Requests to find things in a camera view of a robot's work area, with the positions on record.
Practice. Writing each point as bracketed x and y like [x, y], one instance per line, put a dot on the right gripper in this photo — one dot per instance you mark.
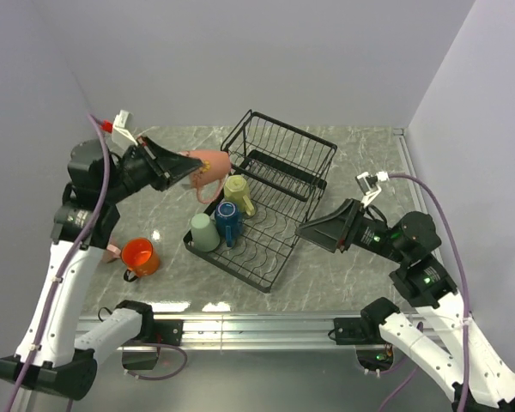
[330, 229]

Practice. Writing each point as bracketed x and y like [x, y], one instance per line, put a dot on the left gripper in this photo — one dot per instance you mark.
[166, 166]

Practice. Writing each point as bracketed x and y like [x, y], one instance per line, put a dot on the pink floral mug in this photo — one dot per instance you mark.
[215, 167]

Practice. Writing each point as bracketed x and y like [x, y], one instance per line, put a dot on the yellow mug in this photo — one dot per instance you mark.
[237, 190]

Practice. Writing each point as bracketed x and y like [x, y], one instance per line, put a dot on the mint green cup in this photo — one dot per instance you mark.
[204, 233]

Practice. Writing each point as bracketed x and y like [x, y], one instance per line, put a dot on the blue faceted mug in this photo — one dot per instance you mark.
[228, 222]

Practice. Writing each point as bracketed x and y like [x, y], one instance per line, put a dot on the black wire dish rack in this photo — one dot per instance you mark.
[286, 169]

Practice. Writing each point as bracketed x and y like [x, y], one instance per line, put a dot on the orange mug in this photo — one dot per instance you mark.
[140, 259]

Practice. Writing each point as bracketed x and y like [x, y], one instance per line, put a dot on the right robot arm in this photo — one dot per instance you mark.
[465, 366]

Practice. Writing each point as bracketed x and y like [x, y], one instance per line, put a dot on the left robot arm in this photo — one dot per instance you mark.
[50, 358]

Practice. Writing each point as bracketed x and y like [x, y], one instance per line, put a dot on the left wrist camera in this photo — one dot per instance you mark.
[118, 129]

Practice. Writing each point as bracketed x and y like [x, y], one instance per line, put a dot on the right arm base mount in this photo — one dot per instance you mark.
[352, 330]

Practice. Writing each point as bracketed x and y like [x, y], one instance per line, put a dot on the aluminium mounting rail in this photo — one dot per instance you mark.
[265, 331]

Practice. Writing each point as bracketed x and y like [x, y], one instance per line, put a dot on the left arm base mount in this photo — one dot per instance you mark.
[165, 331]

